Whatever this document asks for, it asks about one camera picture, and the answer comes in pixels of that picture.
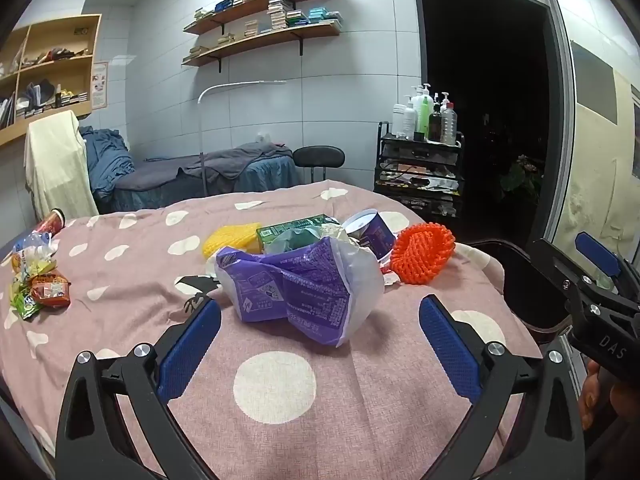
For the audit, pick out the grey framed glass partition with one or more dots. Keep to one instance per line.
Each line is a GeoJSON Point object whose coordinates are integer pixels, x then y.
{"type": "Point", "coordinates": [562, 110]}

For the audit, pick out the orange snack packet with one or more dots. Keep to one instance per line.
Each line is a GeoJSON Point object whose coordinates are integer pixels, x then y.
{"type": "Point", "coordinates": [50, 290]}

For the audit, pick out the green milk carton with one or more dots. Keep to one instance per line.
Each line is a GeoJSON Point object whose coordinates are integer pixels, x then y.
{"type": "Point", "coordinates": [295, 224]}

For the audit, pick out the white wrapper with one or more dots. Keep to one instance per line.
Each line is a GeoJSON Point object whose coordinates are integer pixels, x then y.
{"type": "Point", "coordinates": [335, 232]}

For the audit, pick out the green snack packet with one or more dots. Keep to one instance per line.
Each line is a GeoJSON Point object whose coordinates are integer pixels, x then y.
{"type": "Point", "coordinates": [25, 305]}

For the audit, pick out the purple plastic bag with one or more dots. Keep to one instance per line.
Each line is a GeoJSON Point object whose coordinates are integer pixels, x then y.
{"type": "Point", "coordinates": [290, 290]}

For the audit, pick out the red paper cup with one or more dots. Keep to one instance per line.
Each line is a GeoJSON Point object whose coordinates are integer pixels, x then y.
{"type": "Point", "coordinates": [50, 222]}

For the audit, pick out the grey blanket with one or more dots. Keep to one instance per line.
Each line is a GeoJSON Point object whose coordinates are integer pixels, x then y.
{"type": "Point", "coordinates": [225, 160]}

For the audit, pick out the white jar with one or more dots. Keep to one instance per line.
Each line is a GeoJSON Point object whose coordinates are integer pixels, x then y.
{"type": "Point", "coordinates": [398, 120]}

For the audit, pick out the potted plant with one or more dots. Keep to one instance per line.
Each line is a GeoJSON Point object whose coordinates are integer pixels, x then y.
{"type": "Point", "coordinates": [520, 175]}

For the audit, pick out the wooden wall shelf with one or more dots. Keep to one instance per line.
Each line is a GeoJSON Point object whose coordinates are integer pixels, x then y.
{"type": "Point", "coordinates": [250, 11]}
{"type": "Point", "coordinates": [260, 44]}

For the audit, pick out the row of small boxes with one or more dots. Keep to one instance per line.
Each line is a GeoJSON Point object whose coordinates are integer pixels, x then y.
{"type": "Point", "coordinates": [75, 98]}

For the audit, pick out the black stool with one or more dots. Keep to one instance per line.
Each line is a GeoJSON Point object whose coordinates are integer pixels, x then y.
{"type": "Point", "coordinates": [317, 156]}

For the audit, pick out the green bottle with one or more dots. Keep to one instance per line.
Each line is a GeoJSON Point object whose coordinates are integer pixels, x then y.
{"type": "Point", "coordinates": [426, 120]}

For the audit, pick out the small clear container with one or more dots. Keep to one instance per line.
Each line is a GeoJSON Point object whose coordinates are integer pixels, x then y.
{"type": "Point", "coordinates": [262, 138]}

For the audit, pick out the wooden wall cabinet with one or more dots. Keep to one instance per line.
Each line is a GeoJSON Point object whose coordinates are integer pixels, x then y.
{"type": "Point", "coordinates": [96, 50]}

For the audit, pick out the pink polka dot blanket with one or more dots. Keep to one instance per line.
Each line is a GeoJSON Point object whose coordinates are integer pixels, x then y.
{"type": "Point", "coordinates": [375, 385]}

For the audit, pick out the pile of assorted items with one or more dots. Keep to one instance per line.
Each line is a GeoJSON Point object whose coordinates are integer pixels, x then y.
{"type": "Point", "coordinates": [55, 54]}

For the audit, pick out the white floor lamp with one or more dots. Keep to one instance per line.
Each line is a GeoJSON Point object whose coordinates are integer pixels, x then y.
{"type": "Point", "coordinates": [202, 135]}

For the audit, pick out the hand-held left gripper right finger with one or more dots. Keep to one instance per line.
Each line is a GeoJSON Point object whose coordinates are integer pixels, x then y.
{"type": "Point", "coordinates": [450, 355]}

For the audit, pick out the brown bottle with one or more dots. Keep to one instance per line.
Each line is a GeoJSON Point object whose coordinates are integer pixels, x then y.
{"type": "Point", "coordinates": [435, 125]}

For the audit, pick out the blue skirted massage bed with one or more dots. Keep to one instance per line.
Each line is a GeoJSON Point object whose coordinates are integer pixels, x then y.
{"type": "Point", "coordinates": [270, 175]}

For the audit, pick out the cream cloth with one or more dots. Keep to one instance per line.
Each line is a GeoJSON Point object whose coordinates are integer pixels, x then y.
{"type": "Point", "coordinates": [55, 160]}

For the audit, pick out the wall poster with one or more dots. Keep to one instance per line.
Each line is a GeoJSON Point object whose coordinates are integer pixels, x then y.
{"type": "Point", "coordinates": [100, 85]}

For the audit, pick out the black trash bin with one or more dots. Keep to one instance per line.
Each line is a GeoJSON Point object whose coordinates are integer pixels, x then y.
{"type": "Point", "coordinates": [525, 285]}

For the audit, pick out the clear bottle red cap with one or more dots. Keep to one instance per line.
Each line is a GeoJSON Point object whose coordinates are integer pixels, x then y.
{"type": "Point", "coordinates": [449, 125]}

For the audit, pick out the black metal cart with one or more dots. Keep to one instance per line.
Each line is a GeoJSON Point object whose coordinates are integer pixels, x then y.
{"type": "Point", "coordinates": [400, 147]}

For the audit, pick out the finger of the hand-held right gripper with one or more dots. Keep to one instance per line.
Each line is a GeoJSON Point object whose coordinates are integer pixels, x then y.
{"type": "Point", "coordinates": [595, 255]}
{"type": "Point", "coordinates": [557, 270]}

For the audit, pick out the yellow snack packet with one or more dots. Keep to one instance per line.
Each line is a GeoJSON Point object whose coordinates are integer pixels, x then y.
{"type": "Point", "coordinates": [35, 270]}

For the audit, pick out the blue blanket pile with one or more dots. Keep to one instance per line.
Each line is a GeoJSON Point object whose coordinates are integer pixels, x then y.
{"type": "Point", "coordinates": [107, 160]}

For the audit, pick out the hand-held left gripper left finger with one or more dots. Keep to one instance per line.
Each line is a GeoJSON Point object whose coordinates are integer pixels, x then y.
{"type": "Point", "coordinates": [190, 352]}

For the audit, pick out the purple paper tub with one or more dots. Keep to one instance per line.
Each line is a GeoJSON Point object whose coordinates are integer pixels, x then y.
{"type": "Point", "coordinates": [377, 237]}

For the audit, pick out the dark folded clothes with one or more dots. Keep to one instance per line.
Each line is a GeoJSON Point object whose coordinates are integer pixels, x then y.
{"type": "Point", "coordinates": [42, 91]}

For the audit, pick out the person's right hand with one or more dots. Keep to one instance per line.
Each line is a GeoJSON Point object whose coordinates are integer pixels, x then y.
{"type": "Point", "coordinates": [592, 390]}

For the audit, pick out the yellow foam fruit net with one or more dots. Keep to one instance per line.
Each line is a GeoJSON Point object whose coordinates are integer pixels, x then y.
{"type": "Point", "coordinates": [230, 240]}

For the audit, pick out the orange foam fruit net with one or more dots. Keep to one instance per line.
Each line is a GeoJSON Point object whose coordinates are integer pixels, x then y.
{"type": "Point", "coordinates": [420, 255]}

